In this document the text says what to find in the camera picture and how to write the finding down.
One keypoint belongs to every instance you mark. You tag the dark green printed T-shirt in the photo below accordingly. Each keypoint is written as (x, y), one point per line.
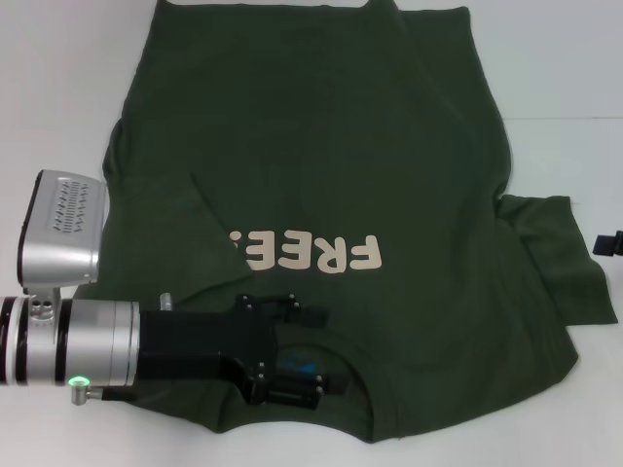
(340, 146)

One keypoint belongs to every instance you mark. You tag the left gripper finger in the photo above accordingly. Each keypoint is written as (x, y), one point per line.
(314, 316)
(297, 391)

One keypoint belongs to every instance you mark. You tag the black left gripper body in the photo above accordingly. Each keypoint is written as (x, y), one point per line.
(194, 340)

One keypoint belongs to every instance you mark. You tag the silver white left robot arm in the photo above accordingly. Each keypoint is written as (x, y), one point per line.
(87, 340)

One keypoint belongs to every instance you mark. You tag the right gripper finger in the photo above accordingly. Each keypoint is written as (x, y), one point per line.
(608, 243)

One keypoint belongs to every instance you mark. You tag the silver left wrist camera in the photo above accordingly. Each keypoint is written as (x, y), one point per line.
(63, 228)

